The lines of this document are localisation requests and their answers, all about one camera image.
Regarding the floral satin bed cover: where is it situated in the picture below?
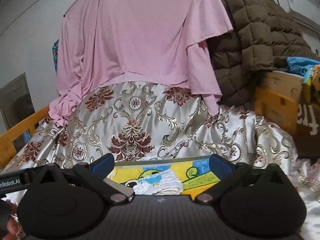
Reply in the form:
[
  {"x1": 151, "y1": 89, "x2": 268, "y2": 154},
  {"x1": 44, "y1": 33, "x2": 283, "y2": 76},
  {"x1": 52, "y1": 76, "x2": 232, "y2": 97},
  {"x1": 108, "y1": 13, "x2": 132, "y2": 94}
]
[{"x1": 4, "y1": 82, "x2": 319, "y2": 239}]

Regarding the orange wooden bed rail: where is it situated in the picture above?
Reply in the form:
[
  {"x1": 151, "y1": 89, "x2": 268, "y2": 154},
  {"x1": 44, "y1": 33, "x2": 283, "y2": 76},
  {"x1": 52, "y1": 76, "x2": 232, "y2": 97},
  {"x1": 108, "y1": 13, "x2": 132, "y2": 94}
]
[{"x1": 0, "y1": 106, "x2": 49, "y2": 168}]

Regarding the colourful cartoon tray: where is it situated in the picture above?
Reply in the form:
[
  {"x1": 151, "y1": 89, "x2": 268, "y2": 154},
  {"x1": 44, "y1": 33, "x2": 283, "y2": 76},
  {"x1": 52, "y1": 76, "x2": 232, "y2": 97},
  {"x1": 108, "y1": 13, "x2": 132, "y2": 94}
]
[{"x1": 107, "y1": 156, "x2": 220, "y2": 198}]

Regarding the brown quilted jacket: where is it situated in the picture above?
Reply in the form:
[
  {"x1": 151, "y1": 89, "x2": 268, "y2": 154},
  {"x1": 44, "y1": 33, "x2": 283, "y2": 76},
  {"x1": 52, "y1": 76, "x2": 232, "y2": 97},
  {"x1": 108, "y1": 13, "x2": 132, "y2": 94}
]
[{"x1": 207, "y1": 0, "x2": 317, "y2": 106}]

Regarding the blue cloth on box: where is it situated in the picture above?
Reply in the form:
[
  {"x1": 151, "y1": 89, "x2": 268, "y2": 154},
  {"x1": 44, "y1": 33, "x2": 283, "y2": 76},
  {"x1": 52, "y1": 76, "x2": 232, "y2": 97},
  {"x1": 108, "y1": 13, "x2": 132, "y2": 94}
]
[{"x1": 286, "y1": 56, "x2": 319, "y2": 76}]

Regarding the person's hand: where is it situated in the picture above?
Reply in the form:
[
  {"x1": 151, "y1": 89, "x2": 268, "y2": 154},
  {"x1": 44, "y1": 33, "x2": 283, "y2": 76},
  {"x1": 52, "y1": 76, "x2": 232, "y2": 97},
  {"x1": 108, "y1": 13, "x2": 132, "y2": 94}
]
[{"x1": 1, "y1": 200, "x2": 18, "y2": 240}]

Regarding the cardboard box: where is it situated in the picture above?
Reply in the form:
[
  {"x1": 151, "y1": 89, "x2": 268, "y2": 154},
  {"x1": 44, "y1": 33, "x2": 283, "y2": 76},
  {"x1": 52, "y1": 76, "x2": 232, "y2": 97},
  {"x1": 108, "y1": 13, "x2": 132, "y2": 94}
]
[{"x1": 254, "y1": 71, "x2": 319, "y2": 158}]

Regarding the white knitted cloth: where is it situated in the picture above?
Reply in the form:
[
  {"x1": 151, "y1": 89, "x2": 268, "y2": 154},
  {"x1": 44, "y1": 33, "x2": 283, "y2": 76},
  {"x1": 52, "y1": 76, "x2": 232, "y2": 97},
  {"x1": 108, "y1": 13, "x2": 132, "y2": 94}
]
[{"x1": 133, "y1": 170, "x2": 183, "y2": 195}]

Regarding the grey wall cabinet door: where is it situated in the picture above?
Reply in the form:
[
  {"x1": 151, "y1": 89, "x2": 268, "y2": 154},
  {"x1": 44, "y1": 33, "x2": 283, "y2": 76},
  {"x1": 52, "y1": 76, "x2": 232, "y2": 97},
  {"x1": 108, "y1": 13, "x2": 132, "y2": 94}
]
[{"x1": 1, "y1": 73, "x2": 35, "y2": 129}]

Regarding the pink hanging sheet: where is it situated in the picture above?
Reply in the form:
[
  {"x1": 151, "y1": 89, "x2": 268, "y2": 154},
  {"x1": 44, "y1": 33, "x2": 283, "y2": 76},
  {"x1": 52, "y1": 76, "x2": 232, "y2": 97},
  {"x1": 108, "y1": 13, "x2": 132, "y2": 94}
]
[{"x1": 49, "y1": 0, "x2": 233, "y2": 126}]

